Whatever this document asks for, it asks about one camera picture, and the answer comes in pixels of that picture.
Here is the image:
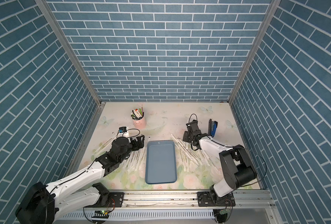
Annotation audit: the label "left pile wrapped straws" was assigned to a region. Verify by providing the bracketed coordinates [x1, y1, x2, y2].
[123, 137, 150, 171]

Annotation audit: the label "blue plastic storage tray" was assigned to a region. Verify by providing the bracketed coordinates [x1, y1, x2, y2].
[145, 140, 177, 184]

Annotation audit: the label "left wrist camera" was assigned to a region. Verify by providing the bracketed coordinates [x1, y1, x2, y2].
[118, 127, 129, 137]

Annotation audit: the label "aluminium front rail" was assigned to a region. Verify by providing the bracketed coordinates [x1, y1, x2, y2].
[55, 190, 276, 211]

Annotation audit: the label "white slotted cable duct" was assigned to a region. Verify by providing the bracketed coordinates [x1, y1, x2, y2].
[61, 209, 214, 221]

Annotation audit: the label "green circuit board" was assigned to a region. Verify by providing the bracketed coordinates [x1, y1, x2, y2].
[91, 210, 110, 220]

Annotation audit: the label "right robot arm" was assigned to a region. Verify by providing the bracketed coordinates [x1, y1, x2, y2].
[183, 120, 257, 200]

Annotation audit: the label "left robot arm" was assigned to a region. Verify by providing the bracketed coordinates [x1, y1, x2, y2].
[15, 135, 145, 224]

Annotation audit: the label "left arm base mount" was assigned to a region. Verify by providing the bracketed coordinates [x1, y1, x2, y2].
[86, 192, 124, 209]

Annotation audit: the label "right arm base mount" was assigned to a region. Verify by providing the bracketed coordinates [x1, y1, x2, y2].
[197, 191, 235, 207]

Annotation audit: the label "pink pen cup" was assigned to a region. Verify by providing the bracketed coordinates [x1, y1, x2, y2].
[133, 116, 147, 130]

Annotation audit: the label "right pile wrapped straws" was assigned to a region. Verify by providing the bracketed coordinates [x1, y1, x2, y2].
[170, 133, 220, 173]

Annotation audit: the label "black and blue stapler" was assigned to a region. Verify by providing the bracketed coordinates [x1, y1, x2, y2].
[208, 119, 218, 137]

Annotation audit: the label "pile wrapped straws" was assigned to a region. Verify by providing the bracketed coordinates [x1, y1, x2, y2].
[170, 133, 220, 173]
[123, 137, 150, 171]

